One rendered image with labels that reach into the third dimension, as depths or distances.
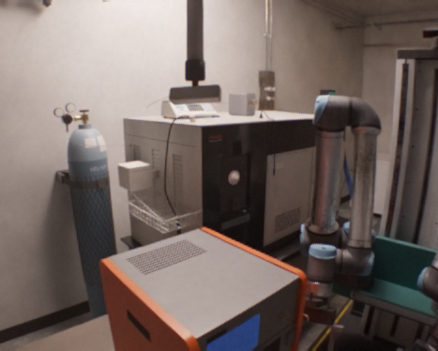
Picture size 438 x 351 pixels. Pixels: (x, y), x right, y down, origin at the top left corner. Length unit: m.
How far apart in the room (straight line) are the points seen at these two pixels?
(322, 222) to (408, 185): 0.45
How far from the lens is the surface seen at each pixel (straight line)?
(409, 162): 1.58
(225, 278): 0.79
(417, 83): 1.56
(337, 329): 1.13
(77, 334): 1.35
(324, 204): 1.39
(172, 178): 1.44
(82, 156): 1.85
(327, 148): 1.29
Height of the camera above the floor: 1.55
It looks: 14 degrees down
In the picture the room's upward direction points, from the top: straight up
